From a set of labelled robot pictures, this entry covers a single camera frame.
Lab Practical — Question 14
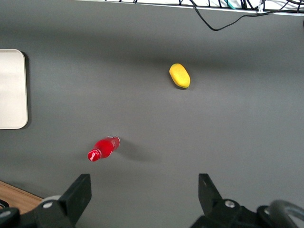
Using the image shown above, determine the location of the red soda bottle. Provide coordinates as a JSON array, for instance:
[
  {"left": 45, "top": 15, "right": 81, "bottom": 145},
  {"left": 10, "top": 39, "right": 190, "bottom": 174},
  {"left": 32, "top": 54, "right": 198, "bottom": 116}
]
[{"left": 87, "top": 135, "right": 121, "bottom": 162}]

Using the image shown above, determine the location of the yellow toy mango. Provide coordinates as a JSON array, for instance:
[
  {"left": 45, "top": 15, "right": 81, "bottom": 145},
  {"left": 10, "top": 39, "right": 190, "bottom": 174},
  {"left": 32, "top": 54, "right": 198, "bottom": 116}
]
[{"left": 169, "top": 63, "right": 191, "bottom": 89}]

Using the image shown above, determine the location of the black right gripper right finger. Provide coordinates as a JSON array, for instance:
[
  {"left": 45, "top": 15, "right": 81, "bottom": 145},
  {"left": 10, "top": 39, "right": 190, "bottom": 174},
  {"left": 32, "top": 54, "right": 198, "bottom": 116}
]
[{"left": 191, "top": 173, "right": 243, "bottom": 228}]

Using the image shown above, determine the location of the white table edge rail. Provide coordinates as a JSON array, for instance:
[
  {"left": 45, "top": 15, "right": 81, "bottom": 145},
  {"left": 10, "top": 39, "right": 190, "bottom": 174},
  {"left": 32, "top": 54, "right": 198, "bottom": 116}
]
[{"left": 76, "top": 0, "right": 304, "bottom": 17}]

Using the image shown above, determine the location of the grey flexible hose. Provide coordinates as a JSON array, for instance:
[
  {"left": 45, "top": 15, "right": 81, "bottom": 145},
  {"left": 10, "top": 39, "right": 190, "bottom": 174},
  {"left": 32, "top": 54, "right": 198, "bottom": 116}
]
[{"left": 268, "top": 199, "right": 304, "bottom": 228}]

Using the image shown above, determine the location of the white rounded tray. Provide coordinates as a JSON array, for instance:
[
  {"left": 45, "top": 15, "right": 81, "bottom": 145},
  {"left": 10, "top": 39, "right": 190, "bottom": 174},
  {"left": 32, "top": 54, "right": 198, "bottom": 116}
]
[{"left": 0, "top": 48, "right": 29, "bottom": 130}]

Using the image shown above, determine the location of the wooden board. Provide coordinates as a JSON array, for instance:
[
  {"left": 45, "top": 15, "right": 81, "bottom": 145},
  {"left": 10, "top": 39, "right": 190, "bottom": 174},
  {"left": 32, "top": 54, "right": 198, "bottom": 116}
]
[{"left": 0, "top": 180, "right": 44, "bottom": 215}]

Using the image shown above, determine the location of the black looping cable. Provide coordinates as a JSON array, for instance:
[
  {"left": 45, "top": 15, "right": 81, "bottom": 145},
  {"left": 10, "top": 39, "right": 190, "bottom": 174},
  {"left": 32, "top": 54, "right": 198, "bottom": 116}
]
[{"left": 190, "top": 0, "right": 304, "bottom": 32}]

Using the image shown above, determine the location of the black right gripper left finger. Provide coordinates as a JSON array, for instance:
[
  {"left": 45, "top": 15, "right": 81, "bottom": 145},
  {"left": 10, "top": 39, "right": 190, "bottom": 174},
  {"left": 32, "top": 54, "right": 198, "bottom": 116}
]
[{"left": 34, "top": 173, "right": 92, "bottom": 228}]

